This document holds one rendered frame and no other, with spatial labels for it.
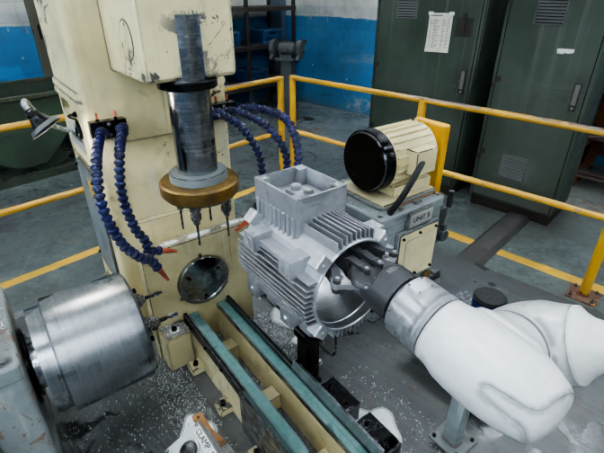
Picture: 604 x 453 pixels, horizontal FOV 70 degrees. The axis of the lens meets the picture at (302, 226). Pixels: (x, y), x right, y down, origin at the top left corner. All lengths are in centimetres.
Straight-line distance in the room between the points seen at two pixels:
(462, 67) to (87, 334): 357
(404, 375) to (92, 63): 108
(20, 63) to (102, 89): 496
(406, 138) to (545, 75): 257
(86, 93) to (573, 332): 100
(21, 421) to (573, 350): 89
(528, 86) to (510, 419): 344
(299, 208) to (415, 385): 73
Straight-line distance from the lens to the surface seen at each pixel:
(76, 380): 97
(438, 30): 410
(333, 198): 68
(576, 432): 130
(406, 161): 130
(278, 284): 68
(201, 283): 122
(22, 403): 96
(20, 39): 605
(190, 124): 94
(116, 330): 96
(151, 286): 117
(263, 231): 70
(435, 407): 121
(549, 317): 64
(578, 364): 64
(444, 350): 53
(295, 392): 105
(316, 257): 61
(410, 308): 55
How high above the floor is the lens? 172
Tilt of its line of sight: 29 degrees down
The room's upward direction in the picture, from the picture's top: straight up
